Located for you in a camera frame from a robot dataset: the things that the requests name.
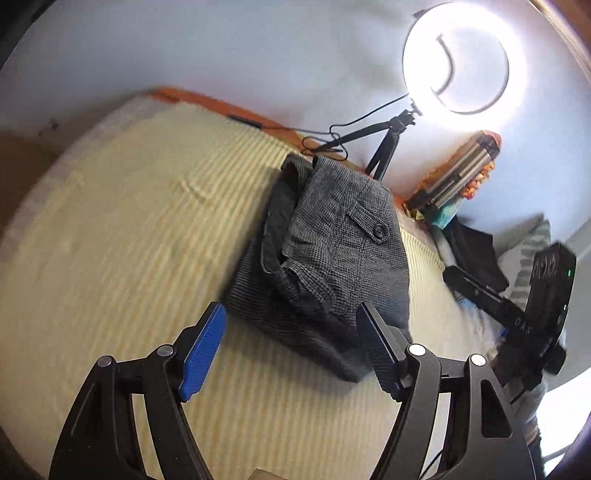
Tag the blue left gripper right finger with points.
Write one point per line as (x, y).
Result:
(385, 346)

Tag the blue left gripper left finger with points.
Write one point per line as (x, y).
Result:
(197, 346)

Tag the dark grey checked pants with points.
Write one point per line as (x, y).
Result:
(328, 240)

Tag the grey gloved right hand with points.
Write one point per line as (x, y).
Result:
(525, 405)

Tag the green patterned pillow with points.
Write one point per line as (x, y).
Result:
(516, 260)

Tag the folded black garment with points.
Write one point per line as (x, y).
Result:
(474, 253)

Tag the striped yellow bed sheet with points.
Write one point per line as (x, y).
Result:
(138, 226)

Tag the rolled mat with silver tube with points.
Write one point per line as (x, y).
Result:
(458, 178)

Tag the black tripod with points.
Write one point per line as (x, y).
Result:
(380, 161)

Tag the white ring light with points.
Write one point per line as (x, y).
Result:
(460, 59)

